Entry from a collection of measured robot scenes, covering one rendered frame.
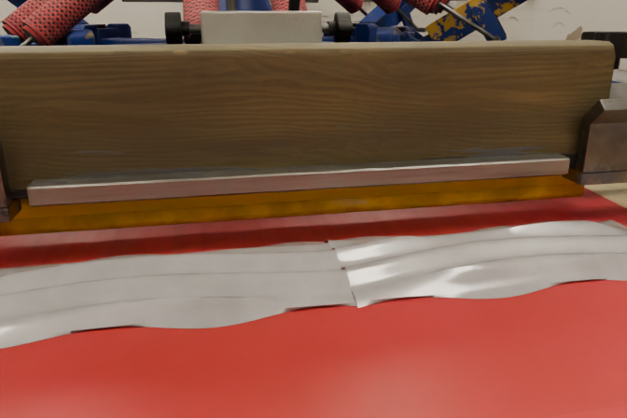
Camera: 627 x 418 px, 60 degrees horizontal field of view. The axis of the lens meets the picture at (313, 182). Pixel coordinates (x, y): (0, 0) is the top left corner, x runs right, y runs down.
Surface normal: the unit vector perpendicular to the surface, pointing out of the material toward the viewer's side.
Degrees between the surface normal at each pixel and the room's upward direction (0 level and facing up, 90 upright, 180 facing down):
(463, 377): 0
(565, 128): 90
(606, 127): 90
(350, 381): 0
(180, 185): 90
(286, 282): 33
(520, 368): 0
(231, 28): 90
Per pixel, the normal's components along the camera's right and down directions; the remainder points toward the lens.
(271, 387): 0.00, -0.95
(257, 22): 0.18, 0.29
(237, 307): 0.15, -0.55
